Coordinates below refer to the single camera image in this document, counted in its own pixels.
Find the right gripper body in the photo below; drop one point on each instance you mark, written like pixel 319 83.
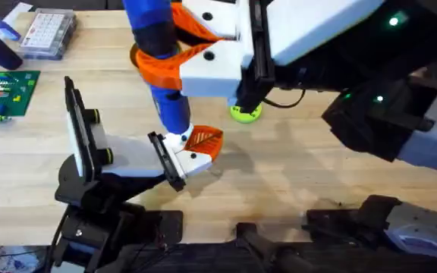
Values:
pixel 317 26

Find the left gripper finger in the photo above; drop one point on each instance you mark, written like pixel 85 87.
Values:
pixel 195 163
pixel 203 137

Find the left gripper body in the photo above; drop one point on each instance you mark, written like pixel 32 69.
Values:
pixel 135 157

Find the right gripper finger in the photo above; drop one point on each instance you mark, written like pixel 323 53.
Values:
pixel 218 17
pixel 207 76

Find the blue electric screwdriver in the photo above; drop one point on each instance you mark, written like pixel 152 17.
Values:
pixel 171 110

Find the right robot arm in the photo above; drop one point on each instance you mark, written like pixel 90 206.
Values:
pixel 423 227

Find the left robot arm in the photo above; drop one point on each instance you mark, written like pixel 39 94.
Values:
pixel 89 235

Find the green disc with holes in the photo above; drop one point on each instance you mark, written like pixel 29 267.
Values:
pixel 246 117

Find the left black upright wrist plate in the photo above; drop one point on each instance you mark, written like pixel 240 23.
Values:
pixel 80 125

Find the green board with toy blocks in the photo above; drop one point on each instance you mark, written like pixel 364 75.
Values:
pixel 8 93

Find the clear plastic parts box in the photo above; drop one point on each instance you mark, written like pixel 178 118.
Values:
pixel 48 32

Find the white paper sheet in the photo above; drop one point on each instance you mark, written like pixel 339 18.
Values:
pixel 19 11

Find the black rail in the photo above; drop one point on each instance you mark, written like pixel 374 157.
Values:
pixel 317 261

